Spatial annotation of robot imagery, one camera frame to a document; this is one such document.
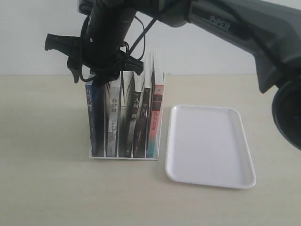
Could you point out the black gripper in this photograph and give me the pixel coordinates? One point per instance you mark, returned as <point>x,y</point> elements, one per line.
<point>107,22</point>

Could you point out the white plastic tray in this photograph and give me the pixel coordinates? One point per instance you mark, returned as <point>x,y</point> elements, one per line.
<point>207,146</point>

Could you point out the black spine book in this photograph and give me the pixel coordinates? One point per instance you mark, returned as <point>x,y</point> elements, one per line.
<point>131,89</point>

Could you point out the dark brown spine book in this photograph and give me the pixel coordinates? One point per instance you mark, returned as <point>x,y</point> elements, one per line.
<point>140,138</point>

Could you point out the white grey spine book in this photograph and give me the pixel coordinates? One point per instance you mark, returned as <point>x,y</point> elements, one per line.
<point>114,101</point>

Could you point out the white wire book rack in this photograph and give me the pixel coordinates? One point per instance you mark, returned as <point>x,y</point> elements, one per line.
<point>106,116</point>

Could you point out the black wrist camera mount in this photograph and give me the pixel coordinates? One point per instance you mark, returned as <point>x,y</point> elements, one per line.
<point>71,46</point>

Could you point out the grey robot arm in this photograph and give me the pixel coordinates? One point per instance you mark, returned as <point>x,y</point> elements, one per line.
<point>271,33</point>

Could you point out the blue spine book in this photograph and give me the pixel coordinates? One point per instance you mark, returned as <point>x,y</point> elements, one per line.
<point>95,108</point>

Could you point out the pink teal spine book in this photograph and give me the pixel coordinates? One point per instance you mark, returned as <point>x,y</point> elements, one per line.
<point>157,81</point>

